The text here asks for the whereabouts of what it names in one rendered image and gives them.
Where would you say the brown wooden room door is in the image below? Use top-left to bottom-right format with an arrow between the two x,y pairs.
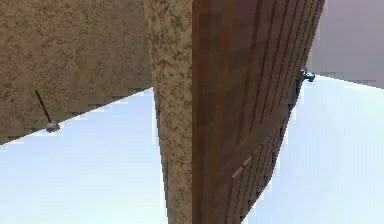
191,0 -> 326,224

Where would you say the black door handle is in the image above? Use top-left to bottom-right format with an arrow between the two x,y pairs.
295,68 -> 316,97

